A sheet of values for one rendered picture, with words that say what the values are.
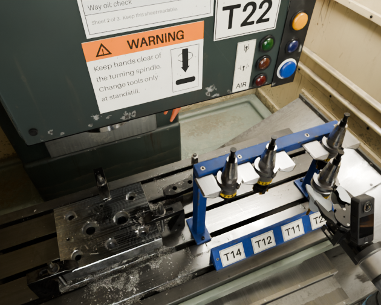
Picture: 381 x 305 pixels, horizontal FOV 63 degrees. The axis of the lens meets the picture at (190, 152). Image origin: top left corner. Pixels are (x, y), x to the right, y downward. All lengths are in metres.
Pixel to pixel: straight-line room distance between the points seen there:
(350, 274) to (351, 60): 0.83
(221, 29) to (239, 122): 1.50
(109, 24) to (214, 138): 1.47
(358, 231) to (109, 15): 0.67
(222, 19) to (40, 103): 0.26
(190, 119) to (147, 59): 1.51
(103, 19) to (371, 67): 1.16
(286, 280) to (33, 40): 1.07
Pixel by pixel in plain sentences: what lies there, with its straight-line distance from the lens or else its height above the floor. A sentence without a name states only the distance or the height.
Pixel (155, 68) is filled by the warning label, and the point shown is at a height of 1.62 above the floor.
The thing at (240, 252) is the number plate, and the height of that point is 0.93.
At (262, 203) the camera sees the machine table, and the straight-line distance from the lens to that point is 1.17.
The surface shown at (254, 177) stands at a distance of 0.83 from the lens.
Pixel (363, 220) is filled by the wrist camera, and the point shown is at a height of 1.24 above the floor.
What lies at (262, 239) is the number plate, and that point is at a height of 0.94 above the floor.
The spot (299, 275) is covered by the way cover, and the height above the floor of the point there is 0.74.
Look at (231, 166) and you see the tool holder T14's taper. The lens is 0.75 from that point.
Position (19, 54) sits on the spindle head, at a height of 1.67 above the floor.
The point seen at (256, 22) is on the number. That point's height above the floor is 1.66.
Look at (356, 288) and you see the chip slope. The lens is 1.35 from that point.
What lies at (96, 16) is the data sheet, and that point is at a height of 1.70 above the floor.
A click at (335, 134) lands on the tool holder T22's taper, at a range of 0.93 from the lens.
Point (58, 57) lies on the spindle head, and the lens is 0.41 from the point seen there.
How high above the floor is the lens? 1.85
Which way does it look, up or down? 47 degrees down
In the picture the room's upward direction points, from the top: straight up
